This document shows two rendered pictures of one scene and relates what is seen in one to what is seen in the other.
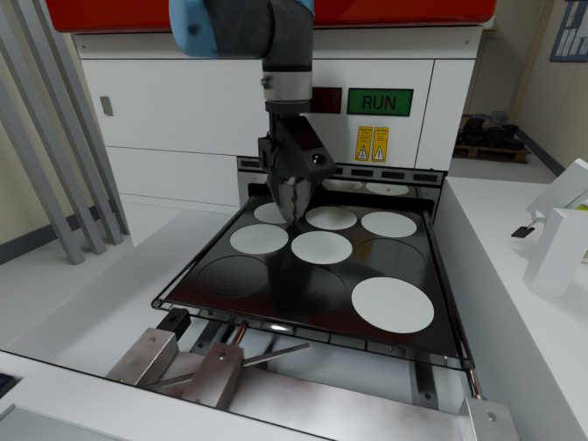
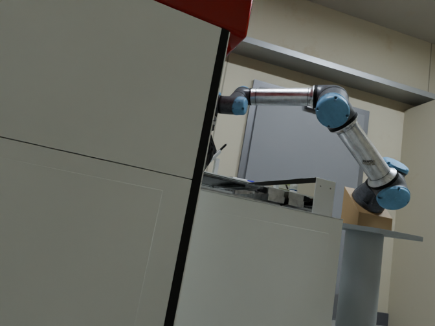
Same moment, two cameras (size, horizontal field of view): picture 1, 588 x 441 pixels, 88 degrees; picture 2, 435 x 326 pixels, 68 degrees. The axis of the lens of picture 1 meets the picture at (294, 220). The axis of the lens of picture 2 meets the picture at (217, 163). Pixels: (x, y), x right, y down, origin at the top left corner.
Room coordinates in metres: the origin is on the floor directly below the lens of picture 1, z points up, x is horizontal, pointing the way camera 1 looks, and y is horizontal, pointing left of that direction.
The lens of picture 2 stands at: (1.20, 1.14, 0.74)
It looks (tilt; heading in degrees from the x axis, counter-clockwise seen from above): 10 degrees up; 235
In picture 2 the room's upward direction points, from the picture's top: 10 degrees clockwise
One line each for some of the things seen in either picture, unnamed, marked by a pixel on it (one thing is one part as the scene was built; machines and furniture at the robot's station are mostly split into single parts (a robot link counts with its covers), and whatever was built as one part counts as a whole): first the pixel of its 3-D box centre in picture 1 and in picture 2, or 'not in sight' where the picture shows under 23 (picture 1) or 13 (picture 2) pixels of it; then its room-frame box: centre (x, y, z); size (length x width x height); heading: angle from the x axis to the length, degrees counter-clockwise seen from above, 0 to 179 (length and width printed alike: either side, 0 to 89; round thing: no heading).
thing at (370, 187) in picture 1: (330, 198); not in sight; (0.63, -0.08, 0.89); 0.44 x 0.02 x 0.10; 76
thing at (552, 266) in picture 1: (559, 222); (213, 161); (0.26, -0.26, 1.03); 0.06 x 0.04 x 0.13; 166
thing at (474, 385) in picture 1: (475, 388); not in sight; (0.18, -0.17, 0.89); 0.05 x 0.01 x 0.01; 166
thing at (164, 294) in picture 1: (220, 234); (222, 178); (0.47, 0.13, 0.90); 0.37 x 0.01 x 0.01; 166
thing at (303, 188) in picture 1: (295, 197); not in sight; (0.52, 0.00, 0.95); 0.06 x 0.03 x 0.09; 27
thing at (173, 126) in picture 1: (255, 136); (173, 131); (0.69, 0.09, 1.02); 0.81 x 0.03 x 0.40; 76
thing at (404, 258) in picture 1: (321, 247); (205, 180); (0.43, -0.05, 0.90); 0.34 x 0.34 x 0.01; 76
